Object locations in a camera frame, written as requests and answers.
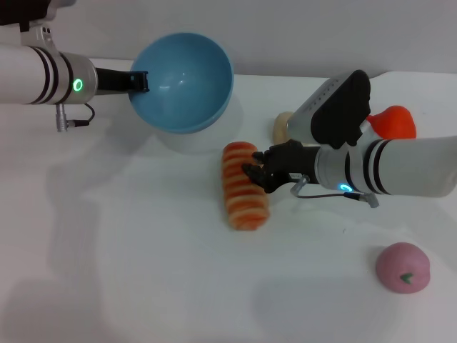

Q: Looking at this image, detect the orange striped toy bread loaf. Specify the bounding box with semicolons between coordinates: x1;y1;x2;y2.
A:
221;141;271;232

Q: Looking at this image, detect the right wrist connector cable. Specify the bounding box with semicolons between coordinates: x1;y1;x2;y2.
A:
289;174;381;209

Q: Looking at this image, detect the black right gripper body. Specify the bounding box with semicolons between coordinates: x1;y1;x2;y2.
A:
266;139;321;194

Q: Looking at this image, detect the blue plastic bowl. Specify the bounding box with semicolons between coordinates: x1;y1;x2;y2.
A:
129;31;235;135

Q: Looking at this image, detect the red toy pear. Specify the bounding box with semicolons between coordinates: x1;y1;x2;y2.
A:
366;105;417;140

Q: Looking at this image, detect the beige toy bun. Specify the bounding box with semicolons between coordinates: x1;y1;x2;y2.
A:
273;111;296;144

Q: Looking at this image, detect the wrist connector cable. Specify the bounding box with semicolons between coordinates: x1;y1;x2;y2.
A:
289;174;381;209
54;102;96;134

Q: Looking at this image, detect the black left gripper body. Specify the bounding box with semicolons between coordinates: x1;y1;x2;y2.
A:
94;67;136;95

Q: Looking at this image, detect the left wrist connector cable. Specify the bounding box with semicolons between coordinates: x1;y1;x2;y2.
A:
54;102;96;134

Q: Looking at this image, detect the pink toy peach bun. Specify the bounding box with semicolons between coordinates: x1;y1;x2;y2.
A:
375;242;431;294

